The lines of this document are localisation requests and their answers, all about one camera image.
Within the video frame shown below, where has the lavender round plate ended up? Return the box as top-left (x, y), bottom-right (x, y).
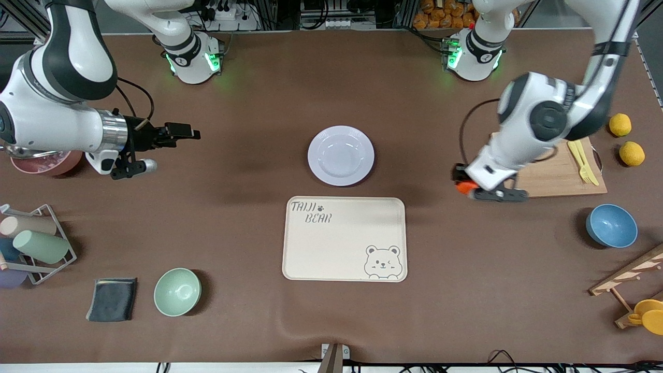
top-left (308, 126), bottom-right (375, 187)

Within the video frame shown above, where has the bamboo cutting board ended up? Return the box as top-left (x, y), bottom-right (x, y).
top-left (491, 132), bottom-right (608, 199)

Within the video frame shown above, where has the pink bowl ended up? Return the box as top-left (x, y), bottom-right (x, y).
top-left (10, 150), bottom-right (83, 177)

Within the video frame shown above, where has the yellow plastic fork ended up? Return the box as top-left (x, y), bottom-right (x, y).
top-left (567, 140), bottom-right (592, 185)

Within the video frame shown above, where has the yellow plastic knife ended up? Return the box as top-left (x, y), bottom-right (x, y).
top-left (573, 138), bottom-right (600, 187)

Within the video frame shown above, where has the shiny metal scoop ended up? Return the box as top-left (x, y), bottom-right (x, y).
top-left (2, 145), bottom-right (59, 159)

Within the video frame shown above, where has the white power strip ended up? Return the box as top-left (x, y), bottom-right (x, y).
top-left (206, 0), bottom-right (261, 32)

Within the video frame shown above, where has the blue bowl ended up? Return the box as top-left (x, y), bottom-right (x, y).
top-left (586, 204), bottom-right (639, 249)

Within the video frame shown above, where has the beige cup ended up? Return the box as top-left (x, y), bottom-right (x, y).
top-left (0, 215), bottom-right (57, 238)

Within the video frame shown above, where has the cream bear print tray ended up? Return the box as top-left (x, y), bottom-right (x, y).
top-left (282, 196), bottom-right (408, 282)

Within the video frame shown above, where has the mint green cup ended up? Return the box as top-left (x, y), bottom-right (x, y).
top-left (12, 229), bottom-right (70, 264)

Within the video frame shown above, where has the mint green bowl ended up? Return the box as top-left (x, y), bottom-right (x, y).
top-left (154, 268), bottom-right (201, 317)

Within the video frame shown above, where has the pile of orange breads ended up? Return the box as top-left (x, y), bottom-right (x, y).
top-left (413, 0), bottom-right (478, 30)

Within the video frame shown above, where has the yellow lemon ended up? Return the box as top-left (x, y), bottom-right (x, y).
top-left (619, 141), bottom-right (646, 167)
top-left (609, 113), bottom-right (632, 137)

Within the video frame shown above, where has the dark grey folded cloth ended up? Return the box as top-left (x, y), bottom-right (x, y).
top-left (85, 278), bottom-right (138, 323)

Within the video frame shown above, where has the wooden peg rack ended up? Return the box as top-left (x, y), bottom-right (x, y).
top-left (589, 243), bottom-right (663, 330)

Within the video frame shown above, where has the blue cup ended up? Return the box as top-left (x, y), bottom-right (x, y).
top-left (0, 238), bottom-right (22, 263)

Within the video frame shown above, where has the purple cup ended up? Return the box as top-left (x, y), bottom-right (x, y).
top-left (0, 269), bottom-right (29, 289)

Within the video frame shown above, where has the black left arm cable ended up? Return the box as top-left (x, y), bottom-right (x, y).
top-left (458, 98), bottom-right (501, 167)

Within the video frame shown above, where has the grey wire cup rack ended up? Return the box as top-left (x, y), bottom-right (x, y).
top-left (0, 204), bottom-right (78, 285)

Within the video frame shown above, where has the yellow handled cup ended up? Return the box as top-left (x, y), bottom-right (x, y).
top-left (628, 299), bottom-right (663, 326)

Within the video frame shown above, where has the metal camera mount clamp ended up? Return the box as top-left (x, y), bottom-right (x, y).
top-left (317, 343), bottom-right (351, 373)

